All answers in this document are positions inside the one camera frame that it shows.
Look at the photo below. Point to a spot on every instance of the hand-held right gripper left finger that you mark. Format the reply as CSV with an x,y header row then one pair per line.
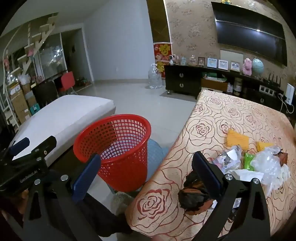
x,y
85,178

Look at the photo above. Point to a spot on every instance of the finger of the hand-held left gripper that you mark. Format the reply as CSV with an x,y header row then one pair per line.
x,y
19,144
44,143

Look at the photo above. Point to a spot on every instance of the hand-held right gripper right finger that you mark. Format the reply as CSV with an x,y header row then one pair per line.
x,y
208,172

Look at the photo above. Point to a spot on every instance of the black orange wrapper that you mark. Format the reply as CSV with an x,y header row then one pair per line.
x,y
192,197

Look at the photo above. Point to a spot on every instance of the red plastic mesh basket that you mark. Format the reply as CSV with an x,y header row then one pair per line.
x,y
129,171

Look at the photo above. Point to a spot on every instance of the large yellow foam net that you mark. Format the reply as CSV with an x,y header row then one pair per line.
x,y
237,138

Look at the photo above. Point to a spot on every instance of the clear plastic bag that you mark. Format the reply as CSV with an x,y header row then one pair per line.
x,y
266,164

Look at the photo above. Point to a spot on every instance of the brown wrapper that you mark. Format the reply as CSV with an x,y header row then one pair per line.
x,y
283,157

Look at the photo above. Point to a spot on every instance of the crumpled printed wrapper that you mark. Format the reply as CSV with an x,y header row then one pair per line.
x,y
227,158

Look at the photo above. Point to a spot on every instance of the white mattress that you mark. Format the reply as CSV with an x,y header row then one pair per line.
x,y
64,115

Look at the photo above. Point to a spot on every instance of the white paper sheet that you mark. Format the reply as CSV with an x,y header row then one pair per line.
x,y
245,173

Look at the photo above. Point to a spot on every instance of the person's dark trousers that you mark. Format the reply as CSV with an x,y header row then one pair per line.
x,y
104,215

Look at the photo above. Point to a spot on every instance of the pale fluffy mat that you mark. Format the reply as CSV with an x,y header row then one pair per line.
x,y
120,201

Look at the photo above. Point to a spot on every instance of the stack of cardboard boxes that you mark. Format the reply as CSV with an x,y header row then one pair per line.
x,y
18,102

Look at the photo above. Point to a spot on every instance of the green snack packet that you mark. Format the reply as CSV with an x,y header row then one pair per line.
x,y
249,160

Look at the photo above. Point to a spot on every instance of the dark brown chair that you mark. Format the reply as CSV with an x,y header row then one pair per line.
x,y
44,93

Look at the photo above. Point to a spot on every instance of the blue floor mat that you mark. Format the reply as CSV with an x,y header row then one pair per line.
x,y
157,155

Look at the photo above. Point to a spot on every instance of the rose pattern tablecloth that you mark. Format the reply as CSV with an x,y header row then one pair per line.
x,y
208,115

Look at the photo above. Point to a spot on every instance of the small yellow foam net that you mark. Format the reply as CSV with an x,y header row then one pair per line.
x,y
264,145

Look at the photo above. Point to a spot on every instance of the red chair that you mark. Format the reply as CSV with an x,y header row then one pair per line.
x,y
67,82

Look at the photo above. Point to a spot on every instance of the pale tin cans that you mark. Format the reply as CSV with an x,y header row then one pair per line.
x,y
238,84

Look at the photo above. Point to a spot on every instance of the black television cabinet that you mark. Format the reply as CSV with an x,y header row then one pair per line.
x,y
182,78

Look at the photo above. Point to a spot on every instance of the green white package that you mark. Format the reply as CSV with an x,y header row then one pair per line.
x,y
211,75

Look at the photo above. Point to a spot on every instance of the wooden staircase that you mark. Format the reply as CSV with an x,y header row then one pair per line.
x,y
34,44

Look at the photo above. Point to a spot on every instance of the white power strip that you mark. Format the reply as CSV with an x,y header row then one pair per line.
x,y
267,89

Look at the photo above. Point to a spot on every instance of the clear water jug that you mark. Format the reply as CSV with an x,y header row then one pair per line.
x,y
155,77

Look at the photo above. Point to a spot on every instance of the pink plush toy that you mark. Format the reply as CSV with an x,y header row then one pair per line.
x,y
247,67

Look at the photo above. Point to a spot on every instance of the black router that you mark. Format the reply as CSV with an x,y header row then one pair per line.
x,y
274,81

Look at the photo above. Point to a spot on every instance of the glass snow globe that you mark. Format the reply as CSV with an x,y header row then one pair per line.
x,y
192,60

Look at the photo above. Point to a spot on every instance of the white box device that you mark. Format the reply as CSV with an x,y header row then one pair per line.
x,y
290,92

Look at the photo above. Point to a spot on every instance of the pale blue globe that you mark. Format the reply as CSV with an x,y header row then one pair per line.
x,y
257,66

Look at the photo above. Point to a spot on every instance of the red floral poster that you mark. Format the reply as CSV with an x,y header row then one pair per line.
x,y
161,52

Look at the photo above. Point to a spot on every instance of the white picture frame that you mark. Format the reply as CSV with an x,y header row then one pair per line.
x,y
223,64

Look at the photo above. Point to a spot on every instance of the picture frame with figures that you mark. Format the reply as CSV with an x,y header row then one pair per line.
x,y
235,66

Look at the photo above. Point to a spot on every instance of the blue picture frame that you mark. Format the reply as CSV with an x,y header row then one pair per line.
x,y
212,63

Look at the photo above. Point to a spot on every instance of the small photo frame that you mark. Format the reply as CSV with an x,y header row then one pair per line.
x,y
201,61

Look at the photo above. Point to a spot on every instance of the white wall panel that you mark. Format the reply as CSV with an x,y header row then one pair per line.
x,y
231,55

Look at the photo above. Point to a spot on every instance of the wall television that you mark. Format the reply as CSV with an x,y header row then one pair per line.
x,y
249,32

